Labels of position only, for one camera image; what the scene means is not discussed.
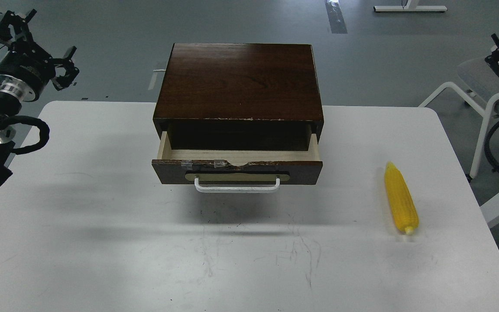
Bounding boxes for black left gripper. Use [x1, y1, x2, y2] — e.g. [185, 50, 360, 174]
[0, 9, 80, 101]

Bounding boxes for yellow corn cob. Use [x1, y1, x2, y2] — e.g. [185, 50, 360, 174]
[384, 162, 419, 235]

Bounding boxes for wooden drawer with white handle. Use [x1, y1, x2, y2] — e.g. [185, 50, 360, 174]
[151, 132, 323, 193]

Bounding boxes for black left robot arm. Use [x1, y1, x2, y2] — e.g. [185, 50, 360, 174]
[0, 10, 79, 187]

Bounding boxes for white desk foot bar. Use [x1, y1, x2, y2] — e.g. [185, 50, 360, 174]
[373, 0, 448, 13]

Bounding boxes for grey floor tape strip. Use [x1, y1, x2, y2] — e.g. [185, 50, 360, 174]
[325, 0, 348, 34]

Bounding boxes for dark wooden cabinet box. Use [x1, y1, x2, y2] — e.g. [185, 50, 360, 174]
[153, 43, 324, 151]

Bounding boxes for grey chair white frame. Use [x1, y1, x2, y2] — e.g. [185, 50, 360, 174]
[419, 58, 499, 228]

